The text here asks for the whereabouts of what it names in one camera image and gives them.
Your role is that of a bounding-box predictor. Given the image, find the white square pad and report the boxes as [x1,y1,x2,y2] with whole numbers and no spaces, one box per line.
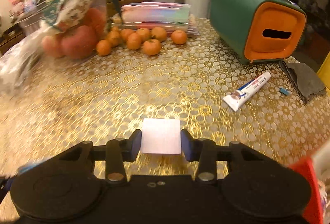
[140,118,181,155]

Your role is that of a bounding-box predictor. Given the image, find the white toothpaste tube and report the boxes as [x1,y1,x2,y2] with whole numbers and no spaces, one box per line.
[223,72,271,112]

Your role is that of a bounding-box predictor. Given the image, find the small blue eraser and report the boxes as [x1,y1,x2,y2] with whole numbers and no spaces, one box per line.
[279,87,291,96]

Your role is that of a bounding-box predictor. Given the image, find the tangerine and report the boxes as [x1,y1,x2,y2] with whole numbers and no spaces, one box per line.
[171,30,187,45]
[151,27,167,42]
[96,39,112,56]
[126,33,142,50]
[142,39,161,56]
[106,31,121,47]

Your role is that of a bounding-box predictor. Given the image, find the red white cardboard box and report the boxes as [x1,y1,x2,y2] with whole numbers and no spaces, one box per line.
[290,141,329,223]

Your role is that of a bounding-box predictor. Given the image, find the red apple right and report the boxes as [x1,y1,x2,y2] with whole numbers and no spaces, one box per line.
[61,25,98,59]

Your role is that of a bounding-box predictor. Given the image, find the red apple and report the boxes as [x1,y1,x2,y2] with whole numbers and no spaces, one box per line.
[61,25,98,59]
[41,34,64,58]

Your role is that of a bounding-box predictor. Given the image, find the dark grey cloth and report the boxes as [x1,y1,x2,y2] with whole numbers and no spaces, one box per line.
[279,60,327,103]

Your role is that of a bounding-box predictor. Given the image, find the red apple left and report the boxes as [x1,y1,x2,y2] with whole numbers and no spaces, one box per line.
[41,34,64,58]

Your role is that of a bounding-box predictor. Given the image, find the green orange tissue box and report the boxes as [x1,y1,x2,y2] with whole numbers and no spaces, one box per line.
[210,0,307,63]

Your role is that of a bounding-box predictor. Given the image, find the clear crumpled plastic bag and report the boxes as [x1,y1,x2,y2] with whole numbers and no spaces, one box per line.
[1,29,49,95]

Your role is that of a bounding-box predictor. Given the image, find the colourful stationery box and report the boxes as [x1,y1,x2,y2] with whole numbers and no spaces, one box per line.
[113,2,199,37]

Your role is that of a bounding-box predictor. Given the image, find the yellow chair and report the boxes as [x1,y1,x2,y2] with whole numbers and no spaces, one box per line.
[317,52,330,90]

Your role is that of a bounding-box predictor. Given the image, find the clear glass fruit bowl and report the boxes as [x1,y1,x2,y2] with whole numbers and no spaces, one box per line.
[18,0,107,36]

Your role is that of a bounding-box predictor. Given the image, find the pink pig plush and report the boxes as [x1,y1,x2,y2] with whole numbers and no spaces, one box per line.
[9,0,24,16]

